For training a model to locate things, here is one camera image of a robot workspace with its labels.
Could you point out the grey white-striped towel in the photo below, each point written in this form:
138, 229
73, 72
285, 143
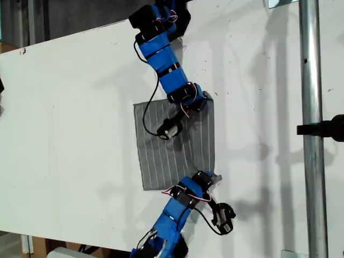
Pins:
166, 161

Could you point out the black clamp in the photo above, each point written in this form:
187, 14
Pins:
322, 128

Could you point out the white plastic container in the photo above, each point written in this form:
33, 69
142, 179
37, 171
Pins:
64, 253

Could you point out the brown cardboard box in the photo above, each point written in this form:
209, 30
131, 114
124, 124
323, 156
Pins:
40, 246
6, 47

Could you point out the white table leg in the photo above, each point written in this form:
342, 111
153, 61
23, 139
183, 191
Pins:
27, 243

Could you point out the black object at table edge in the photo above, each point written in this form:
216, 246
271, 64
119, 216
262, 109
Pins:
1, 86

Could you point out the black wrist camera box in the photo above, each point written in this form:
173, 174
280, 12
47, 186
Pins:
223, 219
169, 129

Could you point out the steel post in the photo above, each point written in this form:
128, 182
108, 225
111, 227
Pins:
311, 134

